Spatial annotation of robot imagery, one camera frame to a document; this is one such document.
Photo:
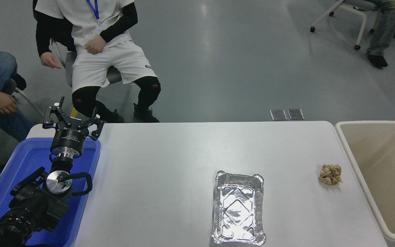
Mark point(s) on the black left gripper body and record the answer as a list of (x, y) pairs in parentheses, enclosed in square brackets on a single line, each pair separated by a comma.
[(69, 139)]

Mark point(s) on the blue plastic tray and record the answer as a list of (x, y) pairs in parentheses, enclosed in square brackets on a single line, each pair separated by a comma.
[(22, 161)]

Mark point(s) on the silver foil tray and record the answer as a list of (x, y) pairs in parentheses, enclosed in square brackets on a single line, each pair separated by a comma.
[(238, 209)]

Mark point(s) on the large pale plastic bin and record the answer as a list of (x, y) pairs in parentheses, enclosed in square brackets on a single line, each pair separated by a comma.
[(386, 171)]

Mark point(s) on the person's right hand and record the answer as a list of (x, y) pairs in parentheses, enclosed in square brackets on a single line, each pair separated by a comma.
[(50, 60)]

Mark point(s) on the person's hand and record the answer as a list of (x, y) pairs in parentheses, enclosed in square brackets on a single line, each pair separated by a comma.
[(5, 103)]

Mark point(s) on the grey chair with thin legs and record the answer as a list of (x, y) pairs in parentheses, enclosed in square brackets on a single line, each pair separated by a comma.
[(10, 85)]

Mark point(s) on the crumpled tan paper ball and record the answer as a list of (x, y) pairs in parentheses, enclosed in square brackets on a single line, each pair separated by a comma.
[(330, 174)]

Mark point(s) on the white frame wheeled chair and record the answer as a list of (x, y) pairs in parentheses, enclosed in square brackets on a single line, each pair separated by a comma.
[(351, 8)]

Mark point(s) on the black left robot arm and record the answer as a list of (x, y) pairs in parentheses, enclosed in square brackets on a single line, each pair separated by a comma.
[(36, 206)]

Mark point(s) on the person's left hand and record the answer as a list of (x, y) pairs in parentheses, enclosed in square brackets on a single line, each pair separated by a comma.
[(95, 44)]

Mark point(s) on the metal floor plate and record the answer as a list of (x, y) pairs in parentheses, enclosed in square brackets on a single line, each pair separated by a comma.
[(296, 114), (278, 114)]

